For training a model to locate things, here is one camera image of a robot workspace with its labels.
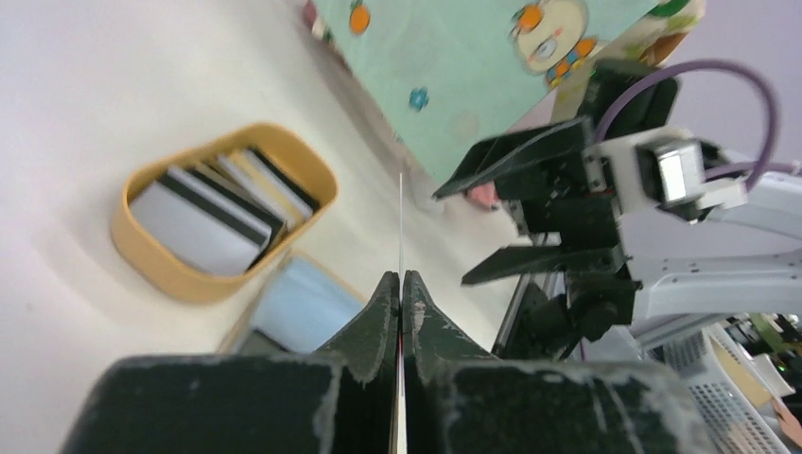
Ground wooden card tray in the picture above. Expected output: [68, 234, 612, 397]
[218, 251, 367, 356]

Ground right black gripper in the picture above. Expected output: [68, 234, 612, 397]
[433, 116, 640, 341]

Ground white printed garment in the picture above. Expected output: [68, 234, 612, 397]
[312, 1, 705, 183]

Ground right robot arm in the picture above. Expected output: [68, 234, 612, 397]
[435, 58, 801, 359]

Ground cards in holder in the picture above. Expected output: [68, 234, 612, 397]
[129, 145, 321, 277]

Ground tan oval card holder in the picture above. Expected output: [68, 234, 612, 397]
[110, 122, 339, 304]

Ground white perforated basket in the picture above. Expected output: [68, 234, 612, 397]
[663, 324, 794, 453]

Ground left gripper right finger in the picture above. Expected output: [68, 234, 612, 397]
[402, 271, 715, 453]

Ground pink patterned garment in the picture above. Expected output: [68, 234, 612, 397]
[464, 182, 501, 211]

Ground light blue card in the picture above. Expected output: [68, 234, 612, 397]
[250, 253, 366, 353]

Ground thin white card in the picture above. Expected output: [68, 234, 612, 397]
[395, 172, 408, 454]

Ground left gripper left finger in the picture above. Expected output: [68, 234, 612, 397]
[61, 271, 400, 453]

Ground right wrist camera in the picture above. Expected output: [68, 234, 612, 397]
[591, 125, 750, 223]

